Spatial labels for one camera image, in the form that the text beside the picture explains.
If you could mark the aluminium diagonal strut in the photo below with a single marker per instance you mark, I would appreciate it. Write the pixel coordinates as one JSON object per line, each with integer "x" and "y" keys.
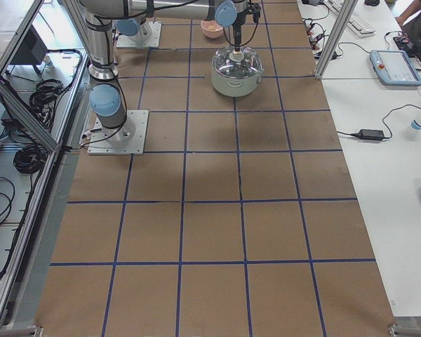
{"x": 19, "y": 110}

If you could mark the black power adapter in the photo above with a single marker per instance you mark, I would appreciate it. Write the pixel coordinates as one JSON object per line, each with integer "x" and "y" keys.
{"x": 369, "y": 134}

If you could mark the paper cup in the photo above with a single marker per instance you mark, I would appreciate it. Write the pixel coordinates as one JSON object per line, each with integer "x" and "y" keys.
{"x": 414, "y": 127}

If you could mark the glass pot lid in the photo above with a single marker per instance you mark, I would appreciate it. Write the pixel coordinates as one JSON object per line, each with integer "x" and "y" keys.
{"x": 237, "y": 64}

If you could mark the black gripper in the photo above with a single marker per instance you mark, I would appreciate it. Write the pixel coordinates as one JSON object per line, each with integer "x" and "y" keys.
{"x": 238, "y": 31}

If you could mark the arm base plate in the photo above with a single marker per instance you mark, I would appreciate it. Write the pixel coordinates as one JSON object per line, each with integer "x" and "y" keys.
{"x": 124, "y": 42}
{"x": 130, "y": 139}

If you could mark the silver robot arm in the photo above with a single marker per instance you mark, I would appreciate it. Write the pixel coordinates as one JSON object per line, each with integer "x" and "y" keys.
{"x": 106, "y": 98}
{"x": 138, "y": 30}

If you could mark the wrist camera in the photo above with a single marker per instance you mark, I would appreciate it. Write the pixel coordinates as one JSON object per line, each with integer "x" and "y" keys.
{"x": 255, "y": 10}

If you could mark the aluminium frame post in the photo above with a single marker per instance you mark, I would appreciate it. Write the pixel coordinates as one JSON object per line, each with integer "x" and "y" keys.
{"x": 335, "y": 34}

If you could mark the blue teach pendant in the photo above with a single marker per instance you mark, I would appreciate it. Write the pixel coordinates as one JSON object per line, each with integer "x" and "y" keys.
{"x": 394, "y": 68}

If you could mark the white keyboard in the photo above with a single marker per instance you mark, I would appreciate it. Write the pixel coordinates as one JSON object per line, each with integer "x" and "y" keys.
{"x": 356, "y": 23}

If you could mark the pink bowl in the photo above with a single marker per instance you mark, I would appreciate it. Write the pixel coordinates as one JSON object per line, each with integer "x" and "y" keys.
{"x": 210, "y": 34}

